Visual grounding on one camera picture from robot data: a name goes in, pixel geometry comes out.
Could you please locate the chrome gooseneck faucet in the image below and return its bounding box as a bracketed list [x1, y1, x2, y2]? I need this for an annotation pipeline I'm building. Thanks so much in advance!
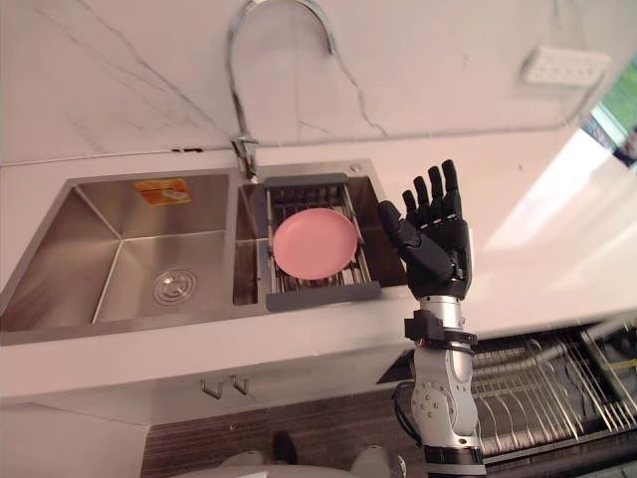
[226, 0, 338, 184]

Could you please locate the white base cabinet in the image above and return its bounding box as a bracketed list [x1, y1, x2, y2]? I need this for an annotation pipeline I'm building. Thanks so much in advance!
[0, 343, 419, 478]

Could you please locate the pink plate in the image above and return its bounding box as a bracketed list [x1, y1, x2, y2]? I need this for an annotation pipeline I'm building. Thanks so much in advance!
[272, 208, 358, 277]

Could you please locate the orange sticker label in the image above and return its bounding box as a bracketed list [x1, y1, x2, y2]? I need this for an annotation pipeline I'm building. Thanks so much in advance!
[132, 180, 192, 206]

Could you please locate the metal dishwasher rack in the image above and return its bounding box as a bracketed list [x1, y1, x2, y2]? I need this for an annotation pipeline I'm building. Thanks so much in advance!
[470, 326, 637, 457]

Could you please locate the silver robot leg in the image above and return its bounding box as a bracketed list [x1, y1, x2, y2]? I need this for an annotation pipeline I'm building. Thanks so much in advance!
[342, 444, 405, 478]

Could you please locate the round sink drain strainer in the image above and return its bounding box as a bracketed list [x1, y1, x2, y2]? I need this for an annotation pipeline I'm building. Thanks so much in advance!
[152, 269, 196, 305]

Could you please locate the white wall power outlet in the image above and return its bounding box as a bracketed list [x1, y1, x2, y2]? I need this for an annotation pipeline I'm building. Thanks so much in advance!
[520, 45, 612, 88]

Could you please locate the stainless steel double sink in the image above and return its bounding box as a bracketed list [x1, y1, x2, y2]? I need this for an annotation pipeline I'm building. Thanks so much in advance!
[0, 157, 414, 347]

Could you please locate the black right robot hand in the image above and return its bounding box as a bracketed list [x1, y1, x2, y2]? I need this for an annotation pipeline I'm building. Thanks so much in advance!
[376, 158, 473, 302]

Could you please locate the grey sink drying rack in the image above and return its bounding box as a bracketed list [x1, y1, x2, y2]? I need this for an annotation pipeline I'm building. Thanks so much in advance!
[262, 172, 382, 314]

